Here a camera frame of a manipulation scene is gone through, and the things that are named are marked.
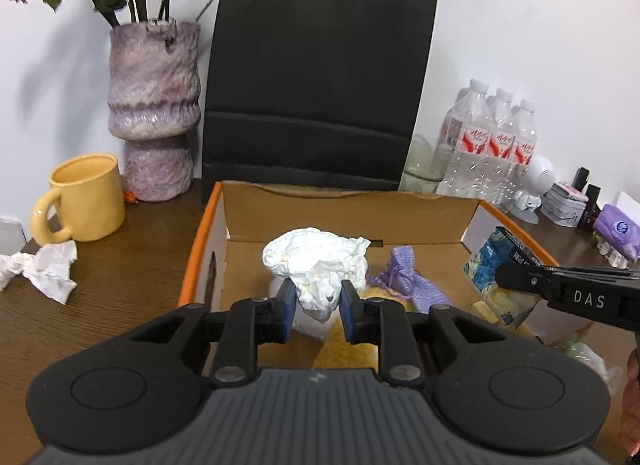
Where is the person's right hand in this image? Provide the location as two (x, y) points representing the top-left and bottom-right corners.
(620, 345), (640, 456)

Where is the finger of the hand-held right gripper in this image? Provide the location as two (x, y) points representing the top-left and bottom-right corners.
(494, 259), (640, 302)

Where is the orange cardboard box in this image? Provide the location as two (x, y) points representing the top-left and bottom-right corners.
(178, 181), (626, 386)

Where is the small black box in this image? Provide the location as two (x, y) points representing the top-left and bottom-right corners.
(572, 167), (602, 231)

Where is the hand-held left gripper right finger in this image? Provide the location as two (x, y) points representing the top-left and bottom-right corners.
(340, 281), (502, 388)

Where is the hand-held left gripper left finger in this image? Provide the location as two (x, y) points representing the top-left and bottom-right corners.
(129, 277), (299, 387)

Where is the glass bowl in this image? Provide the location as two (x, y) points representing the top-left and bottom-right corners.
(399, 135), (452, 193)

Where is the clear iridescent plastic bag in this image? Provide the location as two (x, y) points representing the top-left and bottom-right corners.
(547, 330), (626, 388)

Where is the white paper box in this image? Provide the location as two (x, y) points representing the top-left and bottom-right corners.
(615, 191), (640, 220)

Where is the purple wipes packet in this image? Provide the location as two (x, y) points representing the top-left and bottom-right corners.
(594, 204), (640, 262)

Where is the white robot figure speaker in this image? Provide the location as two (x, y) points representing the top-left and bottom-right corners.
(514, 155), (556, 224)

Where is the white tissue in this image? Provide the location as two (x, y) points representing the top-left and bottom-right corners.
(0, 240), (79, 305)
(262, 228), (372, 323)

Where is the purple knitted pouch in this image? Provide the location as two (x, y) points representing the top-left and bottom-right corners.
(366, 245), (452, 315)

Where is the black paper bag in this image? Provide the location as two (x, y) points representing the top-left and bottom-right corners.
(201, 0), (441, 192)

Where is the clear water bottle red label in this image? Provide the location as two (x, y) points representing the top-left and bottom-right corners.
(502, 99), (539, 206)
(437, 78), (492, 197)
(486, 88), (516, 203)

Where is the yellow soft cloth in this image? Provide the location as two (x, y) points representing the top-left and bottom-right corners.
(312, 285), (417, 371)

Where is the blue yellow snack packet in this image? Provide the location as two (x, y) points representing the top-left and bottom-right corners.
(462, 226), (543, 328)

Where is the yellow mug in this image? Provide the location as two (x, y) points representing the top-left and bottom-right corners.
(29, 154), (126, 244)

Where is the purple textured vase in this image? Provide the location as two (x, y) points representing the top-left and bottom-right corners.
(108, 19), (202, 202)

